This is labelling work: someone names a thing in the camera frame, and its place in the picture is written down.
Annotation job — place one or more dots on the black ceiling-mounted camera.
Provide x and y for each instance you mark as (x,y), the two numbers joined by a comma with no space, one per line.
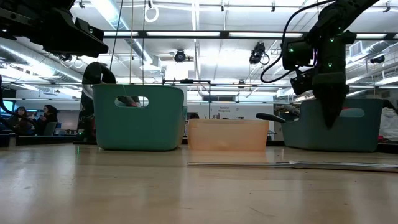
(66,57)
(179,56)
(258,53)

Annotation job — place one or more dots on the person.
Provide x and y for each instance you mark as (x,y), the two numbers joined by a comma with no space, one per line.
(48,115)
(18,119)

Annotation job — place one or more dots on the orange translucent plastic bin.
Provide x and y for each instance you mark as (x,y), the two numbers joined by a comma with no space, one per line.
(227,135)

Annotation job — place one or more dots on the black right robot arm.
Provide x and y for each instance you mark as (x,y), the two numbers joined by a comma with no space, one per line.
(335,15)

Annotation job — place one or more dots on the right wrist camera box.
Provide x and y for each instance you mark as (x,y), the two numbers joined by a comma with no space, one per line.
(297,54)

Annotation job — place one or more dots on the grey office chair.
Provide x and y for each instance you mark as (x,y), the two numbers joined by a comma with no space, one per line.
(51,128)

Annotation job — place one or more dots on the black aluminium rig frame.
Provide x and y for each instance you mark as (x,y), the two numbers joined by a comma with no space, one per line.
(224,35)

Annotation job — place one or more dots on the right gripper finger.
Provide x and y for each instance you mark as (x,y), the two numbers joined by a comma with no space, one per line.
(331,105)

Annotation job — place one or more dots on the all-black serving spoon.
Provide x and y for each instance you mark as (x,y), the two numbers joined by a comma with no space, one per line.
(289,109)

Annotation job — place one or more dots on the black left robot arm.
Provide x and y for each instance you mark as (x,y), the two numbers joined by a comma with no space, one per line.
(18,18)

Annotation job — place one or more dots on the dark blue-teal plastic bin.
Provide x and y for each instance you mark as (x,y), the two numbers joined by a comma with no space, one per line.
(357,133)

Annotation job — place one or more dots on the silver butter knife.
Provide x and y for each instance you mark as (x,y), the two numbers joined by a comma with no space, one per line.
(342,166)

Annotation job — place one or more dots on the light teal plastic bin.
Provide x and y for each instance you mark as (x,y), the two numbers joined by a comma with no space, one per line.
(140,130)

